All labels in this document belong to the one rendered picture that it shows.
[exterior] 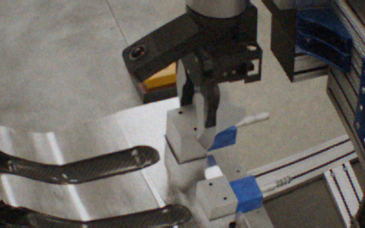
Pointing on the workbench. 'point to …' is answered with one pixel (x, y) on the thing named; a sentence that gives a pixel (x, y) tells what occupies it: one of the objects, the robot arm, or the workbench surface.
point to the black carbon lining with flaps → (112, 166)
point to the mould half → (7, 191)
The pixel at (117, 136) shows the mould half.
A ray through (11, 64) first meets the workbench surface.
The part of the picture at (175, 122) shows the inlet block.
